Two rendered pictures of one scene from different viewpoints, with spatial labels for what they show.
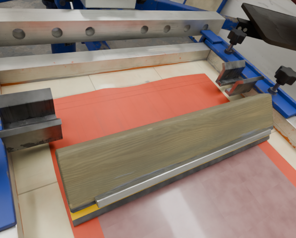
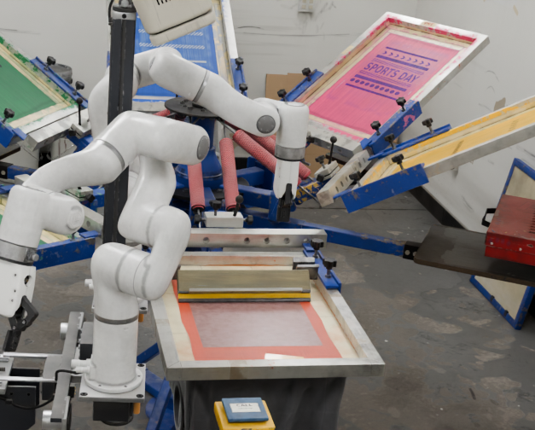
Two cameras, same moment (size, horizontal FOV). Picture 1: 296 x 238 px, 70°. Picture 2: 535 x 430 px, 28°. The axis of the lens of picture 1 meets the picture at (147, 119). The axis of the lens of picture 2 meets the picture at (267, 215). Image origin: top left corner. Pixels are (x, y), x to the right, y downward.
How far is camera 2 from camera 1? 3.01 m
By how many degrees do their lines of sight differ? 36
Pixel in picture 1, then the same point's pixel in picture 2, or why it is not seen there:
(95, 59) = (206, 254)
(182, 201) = (230, 306)
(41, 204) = (166, 296)
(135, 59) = (234, 257)
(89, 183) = (188, 283)
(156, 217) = (214, 307)
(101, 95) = not seen: hidden behind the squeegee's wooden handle
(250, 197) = (271, 312)
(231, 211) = (255, 313)
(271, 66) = not seen: outside the picture
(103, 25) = (215, 236)
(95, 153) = (191, 273)
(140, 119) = not seen: hidden behind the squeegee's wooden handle
